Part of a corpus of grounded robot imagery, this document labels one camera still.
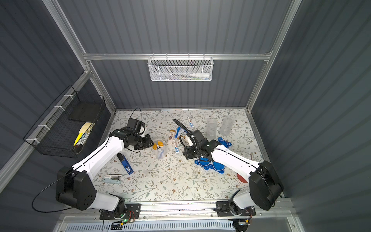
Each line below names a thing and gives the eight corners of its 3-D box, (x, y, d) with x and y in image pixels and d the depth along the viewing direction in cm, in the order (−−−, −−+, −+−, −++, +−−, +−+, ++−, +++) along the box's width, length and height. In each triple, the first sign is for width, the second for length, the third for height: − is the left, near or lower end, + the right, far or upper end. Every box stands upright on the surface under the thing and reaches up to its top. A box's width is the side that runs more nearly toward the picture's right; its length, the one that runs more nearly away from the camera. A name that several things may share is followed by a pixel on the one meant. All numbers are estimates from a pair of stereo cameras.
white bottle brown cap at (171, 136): (167, 145, 100) (166, 144, 99) (170, 131, 108) (170, 129, 107) (172, 146, 100) (172, 144, 98) (175, 131, 108) (175, 129, 106)
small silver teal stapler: (104, 184, 85) (101, 182, 82) (107, 176, 88) (105, 174, 85) (120, 184, 84) (118, 182, 82) (122, 176, 88) (120, 174, 85)
